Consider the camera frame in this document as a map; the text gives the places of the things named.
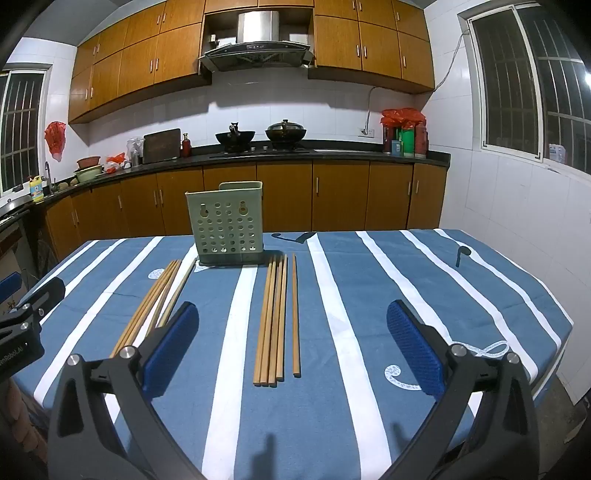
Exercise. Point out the wooden chopstick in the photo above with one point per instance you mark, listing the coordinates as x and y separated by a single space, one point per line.
283 318
295 318
142 309
276 323
149 307
159 300
263 323
269 323
178 290

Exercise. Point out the green perforated chopstick holder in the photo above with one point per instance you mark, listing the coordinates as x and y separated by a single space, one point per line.
226 230

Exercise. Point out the green basin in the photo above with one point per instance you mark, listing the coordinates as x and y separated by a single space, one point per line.
88 174

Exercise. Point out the red bag over bottles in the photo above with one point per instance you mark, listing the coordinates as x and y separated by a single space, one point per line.
402 117

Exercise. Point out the black kitchen countertop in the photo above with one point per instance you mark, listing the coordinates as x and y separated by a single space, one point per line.
346 154

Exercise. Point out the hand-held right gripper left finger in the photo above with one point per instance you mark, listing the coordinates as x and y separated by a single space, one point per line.
171 350

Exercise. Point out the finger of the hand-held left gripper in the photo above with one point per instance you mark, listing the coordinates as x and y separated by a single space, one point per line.
9 287
46 295

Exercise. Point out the brown bowl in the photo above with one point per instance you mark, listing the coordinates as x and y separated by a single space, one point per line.
88 162

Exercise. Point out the steel range hood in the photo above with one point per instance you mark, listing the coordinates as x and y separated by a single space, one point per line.
258 46

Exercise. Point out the tall red bottle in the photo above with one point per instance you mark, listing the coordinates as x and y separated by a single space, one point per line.
421 143
388 138

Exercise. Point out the small barred window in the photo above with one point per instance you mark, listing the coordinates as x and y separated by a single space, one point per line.
21 129

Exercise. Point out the white wall socket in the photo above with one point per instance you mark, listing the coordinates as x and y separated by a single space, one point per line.
366 133

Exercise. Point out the blue white striped tablecloth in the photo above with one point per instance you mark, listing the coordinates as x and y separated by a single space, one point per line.
351 300

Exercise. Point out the black gas stove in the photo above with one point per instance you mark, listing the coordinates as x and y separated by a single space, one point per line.
265 149

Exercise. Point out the large barred window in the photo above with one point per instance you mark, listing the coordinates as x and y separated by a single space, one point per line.
531 83

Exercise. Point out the cardboard box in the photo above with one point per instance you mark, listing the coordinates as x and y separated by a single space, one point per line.
10 251

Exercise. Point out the wooden base cabinets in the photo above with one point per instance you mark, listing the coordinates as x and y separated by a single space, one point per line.
286 198

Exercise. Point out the red hanging plastic bag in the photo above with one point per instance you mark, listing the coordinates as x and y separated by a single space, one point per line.
55 138

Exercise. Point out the wooden wall cabinets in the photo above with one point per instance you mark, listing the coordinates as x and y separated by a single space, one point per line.
138 60

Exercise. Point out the black wok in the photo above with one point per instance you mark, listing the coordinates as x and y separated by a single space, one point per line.
235 137

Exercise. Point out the black pot with lid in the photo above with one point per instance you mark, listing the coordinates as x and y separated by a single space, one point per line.
285 133

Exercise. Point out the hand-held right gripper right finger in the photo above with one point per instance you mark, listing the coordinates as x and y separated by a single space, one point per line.
415 350

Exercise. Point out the dark cutting board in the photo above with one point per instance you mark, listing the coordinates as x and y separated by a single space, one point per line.
161 145

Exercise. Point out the small blue box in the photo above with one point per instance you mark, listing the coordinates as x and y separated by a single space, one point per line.
397 147

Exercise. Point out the yellow detergent bottle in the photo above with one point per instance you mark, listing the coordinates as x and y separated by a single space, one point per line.
37 190

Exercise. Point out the metal faucet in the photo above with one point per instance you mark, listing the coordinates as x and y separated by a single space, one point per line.
47 173

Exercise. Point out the red crumpled plastic bag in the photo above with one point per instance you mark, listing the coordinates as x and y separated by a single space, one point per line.
116 162

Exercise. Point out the small red bottle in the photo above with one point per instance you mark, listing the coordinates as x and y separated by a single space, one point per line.
186 146

